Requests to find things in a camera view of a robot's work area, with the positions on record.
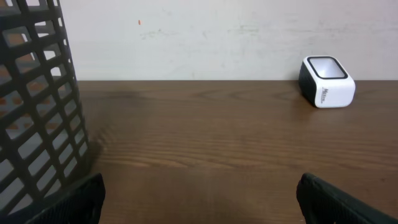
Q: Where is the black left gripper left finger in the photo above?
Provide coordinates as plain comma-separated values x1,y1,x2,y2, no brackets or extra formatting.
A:
26,173,106,224

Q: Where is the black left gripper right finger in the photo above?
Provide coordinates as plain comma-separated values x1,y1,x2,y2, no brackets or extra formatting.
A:
296,173,397,224

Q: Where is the white barcode scanner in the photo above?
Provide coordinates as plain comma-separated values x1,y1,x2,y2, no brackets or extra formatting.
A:
298,55,356,108

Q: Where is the grey plastic basket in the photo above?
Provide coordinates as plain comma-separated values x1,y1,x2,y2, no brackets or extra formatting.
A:
1,0,89,217

